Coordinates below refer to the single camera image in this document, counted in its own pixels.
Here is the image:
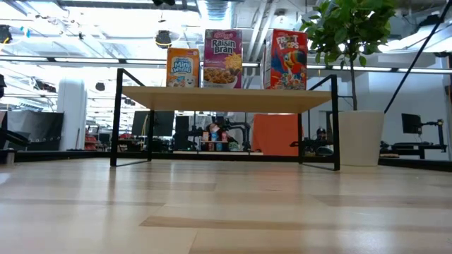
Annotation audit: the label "grey metal bracket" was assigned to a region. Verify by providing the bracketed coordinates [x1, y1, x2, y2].
[0, 147, 17, 165]

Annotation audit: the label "white round column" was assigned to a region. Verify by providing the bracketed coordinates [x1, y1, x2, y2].
[57, 77, 88, 152]

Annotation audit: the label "white plant pot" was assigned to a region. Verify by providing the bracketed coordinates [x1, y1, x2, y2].
[333, 110, 386, 167]

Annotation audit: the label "purple Raisin Bran cereal box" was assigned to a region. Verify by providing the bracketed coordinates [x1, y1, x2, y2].
[203, 28, 244, 90]

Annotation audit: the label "green leafy plant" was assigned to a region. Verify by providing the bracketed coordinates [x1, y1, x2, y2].
[299, 0, 397, 112]

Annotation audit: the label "black lamp yellow cable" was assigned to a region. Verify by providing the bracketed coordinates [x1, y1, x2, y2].
[0, 24, 13, 45]

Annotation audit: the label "red storage items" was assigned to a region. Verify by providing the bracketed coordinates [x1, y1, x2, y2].
[83, 133, 99, 152]

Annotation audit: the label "black computer monitor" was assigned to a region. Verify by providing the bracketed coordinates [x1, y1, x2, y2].
[131, 110, 176, 138]

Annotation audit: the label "thin black diagonal pole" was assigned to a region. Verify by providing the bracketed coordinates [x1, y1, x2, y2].
[383, 0, 452, 114]

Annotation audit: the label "distant small wooden shelf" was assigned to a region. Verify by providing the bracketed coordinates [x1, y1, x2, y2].
[199, 140, 230, 152]

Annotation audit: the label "black dome camera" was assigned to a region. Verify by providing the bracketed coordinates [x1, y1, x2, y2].
[155, 30, 173, 49]

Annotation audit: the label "black office desk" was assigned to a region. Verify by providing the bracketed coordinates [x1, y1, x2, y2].
[379, 140, 448, 160]

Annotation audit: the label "dark curtain panel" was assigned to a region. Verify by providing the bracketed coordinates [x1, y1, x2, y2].
[6, 111, 65, 152]

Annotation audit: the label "long linear light strip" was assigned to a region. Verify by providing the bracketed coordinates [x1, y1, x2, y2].
[0, 54, 452, 75]

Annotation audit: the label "silver ventilation duct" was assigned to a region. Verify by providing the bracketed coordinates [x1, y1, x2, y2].
[197, 0, 234, 31]

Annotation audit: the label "wooden shelf black metal legs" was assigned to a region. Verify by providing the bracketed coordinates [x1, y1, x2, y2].
[109, 68, 341, 172]

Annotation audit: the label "orange partition panel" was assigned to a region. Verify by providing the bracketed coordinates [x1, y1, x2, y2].
[252, 113, 301, 157]

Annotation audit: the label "black computer tower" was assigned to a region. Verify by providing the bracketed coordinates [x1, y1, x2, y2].
[175, 115, 191, 151]

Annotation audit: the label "black monitor on arm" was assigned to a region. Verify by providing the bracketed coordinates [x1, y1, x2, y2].
[401, 112, 423, 135]

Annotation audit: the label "orange Mini Wheats cereal box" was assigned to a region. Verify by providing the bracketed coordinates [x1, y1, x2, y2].
[165, 47, 201, 88]

